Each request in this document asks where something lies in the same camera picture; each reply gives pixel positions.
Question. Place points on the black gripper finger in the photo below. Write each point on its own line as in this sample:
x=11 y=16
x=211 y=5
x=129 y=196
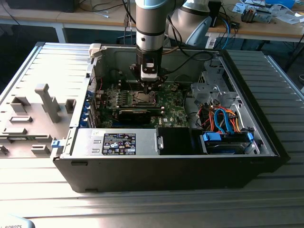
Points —
x=162 y=76
x=137 y=72

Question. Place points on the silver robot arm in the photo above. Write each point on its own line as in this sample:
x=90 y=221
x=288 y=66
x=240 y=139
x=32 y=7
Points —
x=149 y=23

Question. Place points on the black finned CPU cooler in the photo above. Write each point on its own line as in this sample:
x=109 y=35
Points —
x=248 y=15

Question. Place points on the round coin cell battery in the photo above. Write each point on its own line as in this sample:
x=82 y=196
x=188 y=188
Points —
x=174 y=88

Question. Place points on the green motherboard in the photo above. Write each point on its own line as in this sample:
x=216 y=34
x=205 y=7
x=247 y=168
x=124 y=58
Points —
x=173 y=104

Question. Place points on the black graphics card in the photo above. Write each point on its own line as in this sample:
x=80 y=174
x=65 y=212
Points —
x=134 y=116

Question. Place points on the green RAM stick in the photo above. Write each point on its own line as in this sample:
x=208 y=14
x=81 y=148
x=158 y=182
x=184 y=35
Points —
x=111 y=108

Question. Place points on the silver metal drive cage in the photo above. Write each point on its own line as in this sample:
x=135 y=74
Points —
x=206 y=91

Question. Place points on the beige plastic case latch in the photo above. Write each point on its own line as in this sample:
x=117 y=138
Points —
x=95 y=50

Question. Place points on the white label tag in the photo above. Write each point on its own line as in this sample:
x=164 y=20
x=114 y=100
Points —
x=211 y=43

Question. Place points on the black upright box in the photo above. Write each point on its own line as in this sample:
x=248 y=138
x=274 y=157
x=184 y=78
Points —
x=215 y=12

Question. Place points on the silver power supply unit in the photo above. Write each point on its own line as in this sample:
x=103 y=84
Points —
x=90 y=142

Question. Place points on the light wooden desk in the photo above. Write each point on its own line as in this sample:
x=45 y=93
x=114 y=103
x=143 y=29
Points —
x=71 y=16
x=261 y=29

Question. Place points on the hard disk in blue carrier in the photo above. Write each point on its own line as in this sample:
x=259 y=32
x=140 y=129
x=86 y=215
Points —
x=223 y=147

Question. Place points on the black PC case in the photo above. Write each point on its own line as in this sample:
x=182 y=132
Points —
x=142 y=173

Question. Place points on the blue plastic latch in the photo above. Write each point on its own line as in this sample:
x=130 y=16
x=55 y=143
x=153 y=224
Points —
x=56 y=144

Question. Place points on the grey parts rack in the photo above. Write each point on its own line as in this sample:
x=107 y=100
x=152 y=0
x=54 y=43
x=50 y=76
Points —
x=35 y=118

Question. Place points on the grey metal part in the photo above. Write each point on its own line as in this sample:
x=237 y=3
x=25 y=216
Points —
x=264 y=17

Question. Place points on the black device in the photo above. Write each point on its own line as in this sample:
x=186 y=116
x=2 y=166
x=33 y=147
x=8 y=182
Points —
x=40 y=4

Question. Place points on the blue box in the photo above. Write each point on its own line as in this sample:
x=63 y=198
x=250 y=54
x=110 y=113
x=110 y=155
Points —
x=280 y=2

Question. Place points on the white papers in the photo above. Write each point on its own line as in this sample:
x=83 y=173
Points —
x=289 y=17

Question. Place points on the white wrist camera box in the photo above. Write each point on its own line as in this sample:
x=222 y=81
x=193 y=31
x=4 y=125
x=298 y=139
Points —
x=149 y=74

